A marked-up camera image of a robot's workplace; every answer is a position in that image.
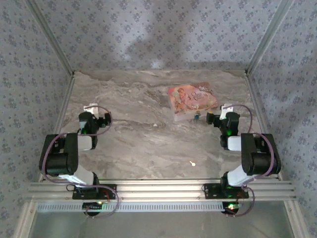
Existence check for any pink printed pouch bag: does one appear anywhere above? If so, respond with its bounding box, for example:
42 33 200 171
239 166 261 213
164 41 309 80
167 81 219 122

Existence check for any left controller board green light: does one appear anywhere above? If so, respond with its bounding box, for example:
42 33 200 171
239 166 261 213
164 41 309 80
82 201 104 216

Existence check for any controller board green light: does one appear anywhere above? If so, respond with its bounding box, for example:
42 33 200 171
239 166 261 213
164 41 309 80
222 201 243 217
82 201 104 216

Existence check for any right controller board green light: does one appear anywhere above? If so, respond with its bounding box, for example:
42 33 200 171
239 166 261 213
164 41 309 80
222 201 243 217

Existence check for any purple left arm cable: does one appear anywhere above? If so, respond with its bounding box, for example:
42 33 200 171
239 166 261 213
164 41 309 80
41 105 120 220

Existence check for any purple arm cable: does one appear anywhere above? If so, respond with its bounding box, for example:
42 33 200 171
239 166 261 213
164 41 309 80
41 105 120 220
224 104 278 218

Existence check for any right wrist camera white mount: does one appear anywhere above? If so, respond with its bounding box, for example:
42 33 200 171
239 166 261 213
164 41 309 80
219 104 235 119

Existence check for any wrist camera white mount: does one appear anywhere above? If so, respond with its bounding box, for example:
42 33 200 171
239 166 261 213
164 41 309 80
219 104 235 119
83 103 99 116

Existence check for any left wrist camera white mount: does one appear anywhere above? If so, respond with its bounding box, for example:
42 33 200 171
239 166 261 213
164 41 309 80
83 103 99 116

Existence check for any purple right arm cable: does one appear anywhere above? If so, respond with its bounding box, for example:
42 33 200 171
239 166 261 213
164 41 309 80
224 104 278 218

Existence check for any aluminium table side rail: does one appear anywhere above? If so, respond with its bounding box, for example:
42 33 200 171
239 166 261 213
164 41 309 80
244 70 290 181
39 71 76 183

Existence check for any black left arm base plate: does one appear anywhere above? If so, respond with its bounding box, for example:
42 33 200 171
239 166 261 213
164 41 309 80
72 183 118 200

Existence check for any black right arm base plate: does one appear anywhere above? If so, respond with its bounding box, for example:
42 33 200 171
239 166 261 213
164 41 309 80
203 183 250 200

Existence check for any aluminium mounting rail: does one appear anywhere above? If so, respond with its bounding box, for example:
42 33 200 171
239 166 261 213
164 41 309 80
24 180 297 202

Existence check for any aluminium frame post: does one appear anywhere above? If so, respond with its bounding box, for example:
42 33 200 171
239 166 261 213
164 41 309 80
25 0 75 75
244 0 296 75

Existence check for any grey slotted cable duct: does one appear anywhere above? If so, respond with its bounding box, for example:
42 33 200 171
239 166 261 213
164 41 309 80
36 201 224 214

